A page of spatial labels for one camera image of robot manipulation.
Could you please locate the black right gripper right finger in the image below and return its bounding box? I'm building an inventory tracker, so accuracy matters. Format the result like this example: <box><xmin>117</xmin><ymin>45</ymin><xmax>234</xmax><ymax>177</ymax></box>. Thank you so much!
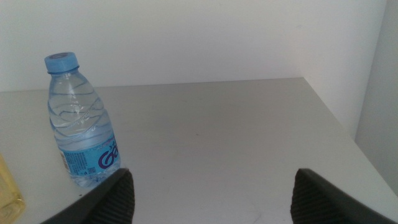
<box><xmin>290</xmin><ymin>168</ymin><xmax>398</xmax><ymax>224</ymax></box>

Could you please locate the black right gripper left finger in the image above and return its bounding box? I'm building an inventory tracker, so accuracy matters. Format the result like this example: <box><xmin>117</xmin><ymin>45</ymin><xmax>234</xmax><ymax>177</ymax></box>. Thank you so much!
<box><xmin>40</xmin><ymin>167</ymin><xmax>136</xmax><ymax>224</ymax></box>

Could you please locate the clear water bottle blue cap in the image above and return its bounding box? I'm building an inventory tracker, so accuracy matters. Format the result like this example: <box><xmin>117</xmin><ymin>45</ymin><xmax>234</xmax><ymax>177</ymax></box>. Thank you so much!
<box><xmin>44</xmin><ymin>52</ymin><xmax>122</xmax><ymax>189</ymax></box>

